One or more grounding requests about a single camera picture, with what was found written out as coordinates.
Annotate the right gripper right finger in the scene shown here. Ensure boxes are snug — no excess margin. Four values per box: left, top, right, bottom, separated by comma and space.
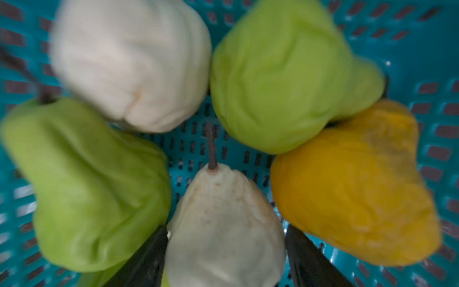
286, 225, 353, 287

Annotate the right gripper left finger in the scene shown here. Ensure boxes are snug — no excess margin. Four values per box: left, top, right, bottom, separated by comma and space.
104, 226, 169, 287

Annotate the white pear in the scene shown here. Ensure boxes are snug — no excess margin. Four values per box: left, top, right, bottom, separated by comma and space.
164, 124, 287, 287
50, 1, 212, 133

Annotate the teal plastic basket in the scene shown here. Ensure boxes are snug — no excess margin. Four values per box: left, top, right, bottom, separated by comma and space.
1, 1, 459, 287

